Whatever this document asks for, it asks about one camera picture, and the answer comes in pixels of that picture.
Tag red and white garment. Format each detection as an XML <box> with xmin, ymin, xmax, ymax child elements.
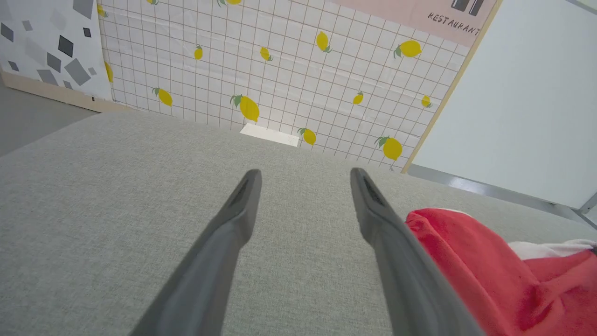
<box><xmin>405</xmin><ymin>208</ymin><xmax>597</xmax><ymax>336</ymax></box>

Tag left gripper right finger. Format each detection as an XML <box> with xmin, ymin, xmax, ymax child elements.
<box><xmin>350</xmin><ymin>168</ymin><xmax>486</xmax><ymax>336</ymax></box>

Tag small white box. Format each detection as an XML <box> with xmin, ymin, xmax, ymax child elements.
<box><xmin>240</xmin><ymin>123</ymin><xmax>299</xmax><ymax>147</ymax></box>

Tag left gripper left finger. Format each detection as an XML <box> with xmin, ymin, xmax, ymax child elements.
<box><xmin>128</xmin><ymin>169</ymin><xmax>263</xmax><ymax>336</ymax></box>

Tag lemon and bottle print panel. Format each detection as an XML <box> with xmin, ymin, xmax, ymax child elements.
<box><xmin>96</xmin><ymin>0</ymin><xmax>503</xmax><ymax>173</ymax></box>

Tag grey terrazzo print panel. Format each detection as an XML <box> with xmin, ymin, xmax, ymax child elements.
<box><xmin>0</xmin><ymin>0</ymin><xmax>115</xmax><ymax>112</ymax></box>

